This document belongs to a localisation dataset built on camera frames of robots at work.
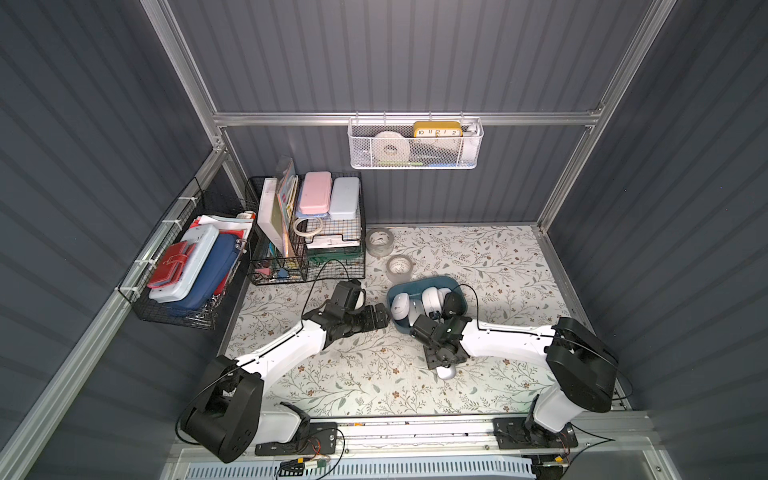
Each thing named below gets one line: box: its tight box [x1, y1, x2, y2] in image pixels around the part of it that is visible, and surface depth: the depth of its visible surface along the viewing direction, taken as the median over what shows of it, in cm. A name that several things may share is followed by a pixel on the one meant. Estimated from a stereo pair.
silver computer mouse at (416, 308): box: [408, 298, 425, 326], surface depth 98 cm
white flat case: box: [148, 225, 220, 303], surface depth 66 cm
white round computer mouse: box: [421, 286, 442, 317], surface depth 98 cm
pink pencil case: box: [299, 171, 333, 215], surface depth 96 cm
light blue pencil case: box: [330, 176, 359, 220], surface depth 99 cm
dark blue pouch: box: [161, 234, 239, 315], surface depth 69 cm
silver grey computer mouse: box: [436, 364, 456, 380], surface depth 85 cm
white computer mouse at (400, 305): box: [391, 292, 410, 320], surface depth 96 cm
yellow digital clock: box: [413, 121, 463, 138], surface depth 90 cm
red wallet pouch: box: [147, 241, 196, 288], surface depth 64 cm
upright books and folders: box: [257, 158, 299, 257], surface depth 93 cm
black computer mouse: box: [443, 290, 466, 317], surface depth 96 cm
